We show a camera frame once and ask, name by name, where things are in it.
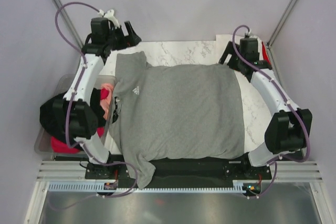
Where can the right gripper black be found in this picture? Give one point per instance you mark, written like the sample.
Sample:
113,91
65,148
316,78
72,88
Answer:
229,50

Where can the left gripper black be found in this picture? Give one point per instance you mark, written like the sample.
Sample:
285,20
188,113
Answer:
131,40

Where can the grey t shirt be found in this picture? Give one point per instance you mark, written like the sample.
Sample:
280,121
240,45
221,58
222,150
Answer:
183,111

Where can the clear plastic bin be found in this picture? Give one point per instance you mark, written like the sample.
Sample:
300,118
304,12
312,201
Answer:
43,144

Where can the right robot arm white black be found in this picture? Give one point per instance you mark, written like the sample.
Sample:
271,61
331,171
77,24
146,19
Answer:
289,128

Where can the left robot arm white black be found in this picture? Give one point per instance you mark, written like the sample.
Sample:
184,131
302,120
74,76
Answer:
73,112

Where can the white folded t shirt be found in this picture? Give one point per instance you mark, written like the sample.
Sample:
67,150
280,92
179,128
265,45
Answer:
222,41

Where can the red folded t shirt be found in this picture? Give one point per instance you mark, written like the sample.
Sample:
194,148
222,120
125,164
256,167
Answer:
264,53

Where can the peach t shirt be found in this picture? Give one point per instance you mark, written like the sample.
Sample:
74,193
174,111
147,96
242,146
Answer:
106,98

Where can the black t shirt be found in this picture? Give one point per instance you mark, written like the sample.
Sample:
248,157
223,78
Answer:
48,119

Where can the magenta t shirt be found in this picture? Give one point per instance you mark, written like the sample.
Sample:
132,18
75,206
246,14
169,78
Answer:
60,146

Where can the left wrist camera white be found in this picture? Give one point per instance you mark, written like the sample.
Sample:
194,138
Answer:
109,14

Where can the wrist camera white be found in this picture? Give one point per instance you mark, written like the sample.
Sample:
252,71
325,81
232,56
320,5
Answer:
109,14
248,34

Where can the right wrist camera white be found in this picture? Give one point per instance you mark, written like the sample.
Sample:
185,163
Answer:
248,34

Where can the left aluminium frame post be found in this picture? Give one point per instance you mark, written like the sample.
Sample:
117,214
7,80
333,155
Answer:
68,23

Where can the aluminium frame post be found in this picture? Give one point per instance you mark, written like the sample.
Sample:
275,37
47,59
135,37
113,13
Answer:
279,26
68,23

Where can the right aluminium frame post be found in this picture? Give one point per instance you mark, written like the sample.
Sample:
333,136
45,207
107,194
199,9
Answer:
279,26

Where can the white slotted cable duct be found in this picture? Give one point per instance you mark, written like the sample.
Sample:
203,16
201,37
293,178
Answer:
117,187

